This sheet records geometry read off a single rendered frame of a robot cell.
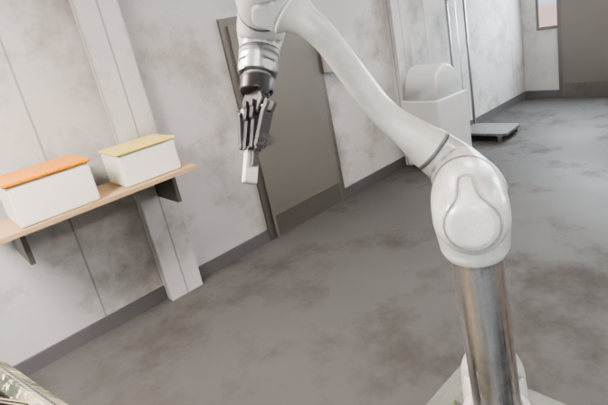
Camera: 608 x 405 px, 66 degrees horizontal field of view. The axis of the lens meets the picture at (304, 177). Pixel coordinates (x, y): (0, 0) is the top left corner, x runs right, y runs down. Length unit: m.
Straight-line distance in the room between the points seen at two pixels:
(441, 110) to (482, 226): 4.83
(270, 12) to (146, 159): 2.64
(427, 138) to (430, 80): 4.66
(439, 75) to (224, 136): 2.62
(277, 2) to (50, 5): 3.08
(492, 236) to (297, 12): 0.53
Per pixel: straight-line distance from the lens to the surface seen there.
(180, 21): 4.23
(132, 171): 3.43
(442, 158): 1.03
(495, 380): 1.11
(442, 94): 5.73
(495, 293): 0.99
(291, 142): 4.77
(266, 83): 1.01
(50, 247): 3.90
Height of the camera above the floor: 1.96
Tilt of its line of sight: 18 degrees down
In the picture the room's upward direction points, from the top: 12 degrees counter-clockwise
